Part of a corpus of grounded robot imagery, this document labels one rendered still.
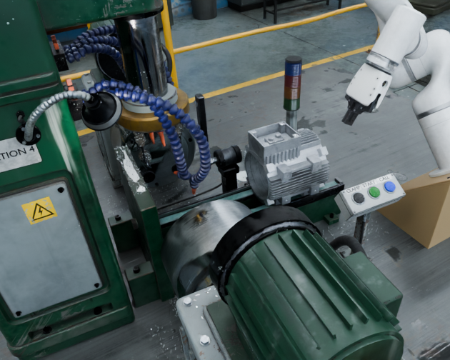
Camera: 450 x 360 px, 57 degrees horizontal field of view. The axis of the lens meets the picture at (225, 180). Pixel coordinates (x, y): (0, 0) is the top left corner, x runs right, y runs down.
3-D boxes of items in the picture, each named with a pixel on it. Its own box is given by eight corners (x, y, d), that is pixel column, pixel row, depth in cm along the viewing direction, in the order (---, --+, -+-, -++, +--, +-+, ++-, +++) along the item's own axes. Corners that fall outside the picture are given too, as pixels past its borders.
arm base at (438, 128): (461, 161, 143) (439, 111, 144) (509, 148, 125) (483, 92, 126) (417, 181, 138) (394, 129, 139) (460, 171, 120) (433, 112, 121)
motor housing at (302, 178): (271, 217, 126) (271, 166, 114) (243, 183, 140) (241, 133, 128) (327, 197, 131) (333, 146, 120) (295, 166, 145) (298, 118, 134)
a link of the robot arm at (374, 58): (406, 67, 113) (399, 78, 114) (383, 56, 119) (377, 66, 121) (387, 58, 108) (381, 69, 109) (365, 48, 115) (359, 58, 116)
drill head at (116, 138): (135, 212, 132) (118, 145, 117) (109, 149, 162) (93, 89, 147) (208, 188, 139) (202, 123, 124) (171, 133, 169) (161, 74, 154)
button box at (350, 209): (346, 221, 110) (353, 214, 106) (333, 198, 113) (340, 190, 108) (397, 202, 115) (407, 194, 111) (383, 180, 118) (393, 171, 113)
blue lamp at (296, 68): (290, 77, 146) (290, 65, 143) (281, 71, 150) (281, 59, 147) (304, 73, 147) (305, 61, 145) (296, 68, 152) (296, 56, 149)
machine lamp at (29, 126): (23, 181, 66) (-9, 109, 59) (20, 146, 74) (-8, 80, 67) (134, 150, 71) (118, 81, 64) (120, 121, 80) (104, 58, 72)
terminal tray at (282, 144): (264, 168, 119) (264, 147, 115) (248, 151, 127) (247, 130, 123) (301, 157, 123) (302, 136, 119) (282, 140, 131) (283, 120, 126)
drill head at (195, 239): (218, 411, 83) (207, 341, 67) (163, 279, 110) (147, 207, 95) (324, 359, 90) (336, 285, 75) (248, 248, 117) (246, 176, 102)
